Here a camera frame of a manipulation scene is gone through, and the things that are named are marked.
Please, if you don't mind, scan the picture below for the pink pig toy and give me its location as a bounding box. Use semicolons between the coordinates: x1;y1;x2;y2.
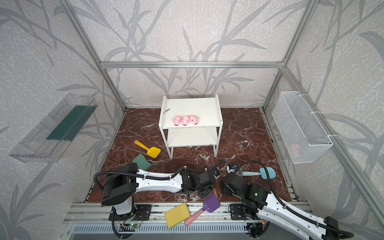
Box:
182;116;190;126
173;116;182;127
190;116;199;125

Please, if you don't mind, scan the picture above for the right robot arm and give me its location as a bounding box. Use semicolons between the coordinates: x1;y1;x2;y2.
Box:
221;161;355;240

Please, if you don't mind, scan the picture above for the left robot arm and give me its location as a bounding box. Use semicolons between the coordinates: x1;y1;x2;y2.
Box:
93;160;226;216

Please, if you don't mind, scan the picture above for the white two-tier shelf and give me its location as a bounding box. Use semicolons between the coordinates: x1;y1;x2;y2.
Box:
159;95;224;159

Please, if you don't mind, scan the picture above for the yellow toy shovel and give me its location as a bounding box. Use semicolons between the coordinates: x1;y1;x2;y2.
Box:
134;140;161;159

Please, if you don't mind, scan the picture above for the green sponge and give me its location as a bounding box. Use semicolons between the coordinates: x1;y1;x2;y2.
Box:
132;154;152;171

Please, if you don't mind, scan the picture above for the purple pink toy shovel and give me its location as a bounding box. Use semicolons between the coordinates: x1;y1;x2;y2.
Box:
185;195;221;227

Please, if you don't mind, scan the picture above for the light blue toy shovel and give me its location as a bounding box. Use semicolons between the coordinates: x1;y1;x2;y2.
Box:
241;167;276;180

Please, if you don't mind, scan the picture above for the yellow sponge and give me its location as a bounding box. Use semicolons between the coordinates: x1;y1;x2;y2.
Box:
165;203;191;229

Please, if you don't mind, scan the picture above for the pink toy in basket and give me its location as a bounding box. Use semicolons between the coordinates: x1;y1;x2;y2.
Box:
288;144;301;160

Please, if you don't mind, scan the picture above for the green circuit board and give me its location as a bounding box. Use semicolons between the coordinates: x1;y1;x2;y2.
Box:
120;223;141;232

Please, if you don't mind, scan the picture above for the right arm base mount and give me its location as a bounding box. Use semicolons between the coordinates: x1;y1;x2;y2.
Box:
228;204;258;221

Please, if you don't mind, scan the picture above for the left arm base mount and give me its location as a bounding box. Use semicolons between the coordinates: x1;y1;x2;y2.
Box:
109;204;152;221

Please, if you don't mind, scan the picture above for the white wire mesh basket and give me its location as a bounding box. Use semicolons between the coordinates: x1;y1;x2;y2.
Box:
272;91;333;164

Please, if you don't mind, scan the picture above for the clear plastic wall bin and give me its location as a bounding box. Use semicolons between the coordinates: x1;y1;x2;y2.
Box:
9;94;98;163

